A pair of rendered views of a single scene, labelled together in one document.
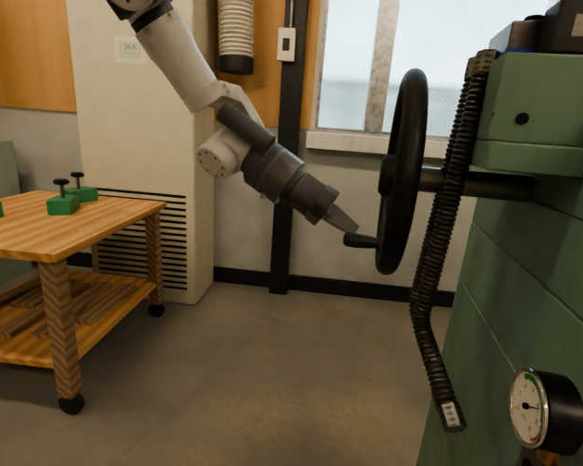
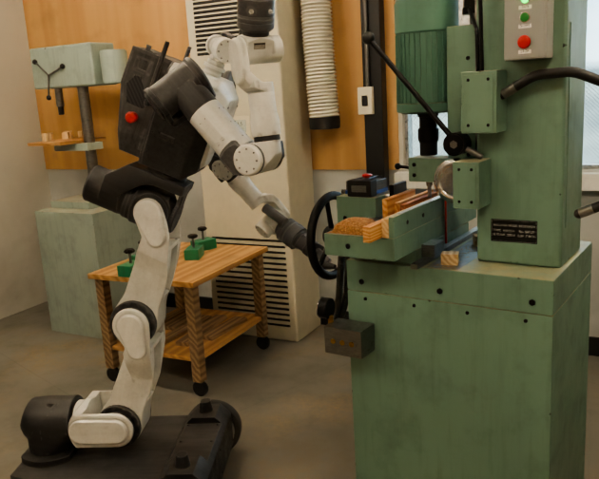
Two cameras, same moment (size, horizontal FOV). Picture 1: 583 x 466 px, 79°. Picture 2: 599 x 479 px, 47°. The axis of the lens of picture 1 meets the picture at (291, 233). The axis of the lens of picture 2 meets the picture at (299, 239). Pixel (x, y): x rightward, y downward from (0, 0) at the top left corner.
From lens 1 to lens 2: 1.81 m
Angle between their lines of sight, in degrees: 23
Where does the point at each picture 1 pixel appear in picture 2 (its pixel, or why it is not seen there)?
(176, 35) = (241, 182)
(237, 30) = (320, 98)
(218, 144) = (262, 223)
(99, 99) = not seen: hidden behind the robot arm
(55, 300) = (192, 312)
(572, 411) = (322, 303)
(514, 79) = (339, 204)
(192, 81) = (249, 199)
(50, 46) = not seen: hidden behind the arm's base
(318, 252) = not seen: hidden behind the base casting
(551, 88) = (351, 207)
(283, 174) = (291, 235)
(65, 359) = (197, 353)
